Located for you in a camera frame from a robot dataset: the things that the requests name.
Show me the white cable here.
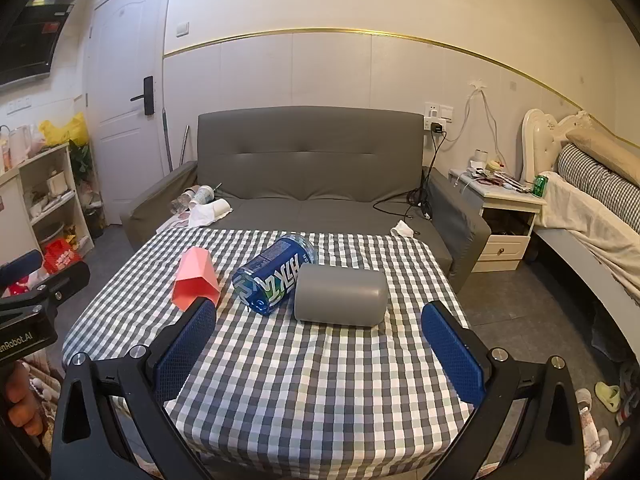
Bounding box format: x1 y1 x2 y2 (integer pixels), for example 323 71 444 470
444 85 502 167

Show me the bed frame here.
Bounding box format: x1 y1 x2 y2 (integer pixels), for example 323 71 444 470
531 225 640 363

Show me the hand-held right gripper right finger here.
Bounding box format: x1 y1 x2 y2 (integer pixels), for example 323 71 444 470
420 301 587 480

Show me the grey sofa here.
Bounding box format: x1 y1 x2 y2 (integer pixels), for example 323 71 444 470
121 106 492 295

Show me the grey cup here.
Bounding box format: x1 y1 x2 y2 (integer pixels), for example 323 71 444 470
293 263 390 328

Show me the cream blanket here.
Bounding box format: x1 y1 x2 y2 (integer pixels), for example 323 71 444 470
534 172 640 302

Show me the black range hood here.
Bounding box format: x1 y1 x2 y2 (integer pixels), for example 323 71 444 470
0 2 75 89

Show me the beige pillow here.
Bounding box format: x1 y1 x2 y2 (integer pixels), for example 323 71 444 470
565 127 640 187

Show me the cream bed headboard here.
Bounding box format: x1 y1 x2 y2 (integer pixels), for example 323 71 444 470
521 108 592 186

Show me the pink cup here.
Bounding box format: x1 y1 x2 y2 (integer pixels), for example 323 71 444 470
172 247 221 310

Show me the checkered tablecloth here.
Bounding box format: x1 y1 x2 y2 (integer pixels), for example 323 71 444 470
62 229 476 467

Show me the red bag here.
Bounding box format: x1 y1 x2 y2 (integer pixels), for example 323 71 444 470
42 238 84 275

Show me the cream nightstand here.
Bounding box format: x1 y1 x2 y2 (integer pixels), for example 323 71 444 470
448 167 549 274

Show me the white shelf unit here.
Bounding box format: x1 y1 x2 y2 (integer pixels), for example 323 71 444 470
0 142 96 262

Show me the person's left hand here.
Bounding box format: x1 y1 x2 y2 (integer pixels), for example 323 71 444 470
0 360 42 438

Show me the white door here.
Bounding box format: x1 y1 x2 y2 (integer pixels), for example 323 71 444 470
85 0 174 226

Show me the checkered pillow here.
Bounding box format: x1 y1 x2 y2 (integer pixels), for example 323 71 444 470
556 143 640 234

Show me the pale green slipper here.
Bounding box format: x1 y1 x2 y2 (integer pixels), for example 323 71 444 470
594 381 621 414

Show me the black door lock handle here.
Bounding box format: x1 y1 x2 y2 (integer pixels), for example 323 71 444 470
130 76 156 116

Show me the white crumpled cloth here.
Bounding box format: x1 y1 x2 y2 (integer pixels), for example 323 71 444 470
187 203 219 228

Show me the white wall socket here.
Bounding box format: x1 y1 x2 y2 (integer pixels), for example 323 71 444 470
424 102 455 131

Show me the yellow plastic bag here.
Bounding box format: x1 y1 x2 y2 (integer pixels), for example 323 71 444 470
39 112 91 149

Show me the black power cable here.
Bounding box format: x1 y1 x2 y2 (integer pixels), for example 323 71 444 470
372 130 449 222

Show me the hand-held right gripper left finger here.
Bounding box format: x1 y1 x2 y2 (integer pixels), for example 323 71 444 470
50 296 221 480

